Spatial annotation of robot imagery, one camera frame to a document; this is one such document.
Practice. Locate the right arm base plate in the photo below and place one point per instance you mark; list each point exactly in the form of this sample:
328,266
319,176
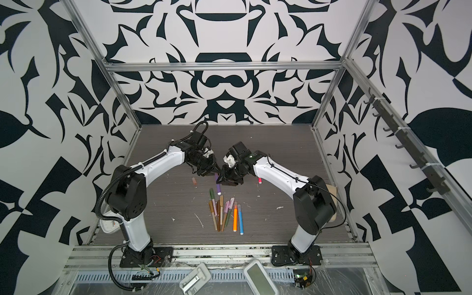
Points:
289,256

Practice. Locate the grey screen device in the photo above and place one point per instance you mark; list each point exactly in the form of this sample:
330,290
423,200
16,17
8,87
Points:
258,279

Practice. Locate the brown marker pen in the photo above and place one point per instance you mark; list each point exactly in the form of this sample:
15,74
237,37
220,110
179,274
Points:
218,209

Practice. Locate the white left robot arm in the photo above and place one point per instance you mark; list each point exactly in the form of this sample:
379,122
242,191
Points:
124,200

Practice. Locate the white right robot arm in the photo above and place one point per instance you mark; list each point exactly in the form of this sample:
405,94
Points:
313,203

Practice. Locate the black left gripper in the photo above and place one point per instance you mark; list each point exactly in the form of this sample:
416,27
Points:
212,168

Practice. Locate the purple highlighter pen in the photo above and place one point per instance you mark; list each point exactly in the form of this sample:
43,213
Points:
218,186

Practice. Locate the blue highlighter pen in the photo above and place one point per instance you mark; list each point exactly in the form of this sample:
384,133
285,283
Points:
240,220

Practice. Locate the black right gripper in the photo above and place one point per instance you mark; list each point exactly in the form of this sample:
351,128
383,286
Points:
227,178

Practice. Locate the black wall hook rail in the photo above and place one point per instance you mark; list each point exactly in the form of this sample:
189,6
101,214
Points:
410,142

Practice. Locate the orange highlighter pen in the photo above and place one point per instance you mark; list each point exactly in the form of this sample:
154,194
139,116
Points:
235,217

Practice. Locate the beige sponge block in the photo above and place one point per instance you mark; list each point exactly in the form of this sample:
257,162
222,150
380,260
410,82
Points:
333,193

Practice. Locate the small circuit board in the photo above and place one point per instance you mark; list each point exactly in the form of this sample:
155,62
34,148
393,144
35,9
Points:
303,278

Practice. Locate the tan marker pen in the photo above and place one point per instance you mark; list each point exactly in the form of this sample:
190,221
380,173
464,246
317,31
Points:
213,215

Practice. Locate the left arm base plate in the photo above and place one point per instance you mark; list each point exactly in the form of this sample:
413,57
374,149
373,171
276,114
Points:
151,257

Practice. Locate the white handheld device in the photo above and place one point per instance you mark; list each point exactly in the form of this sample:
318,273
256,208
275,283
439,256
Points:
195,280

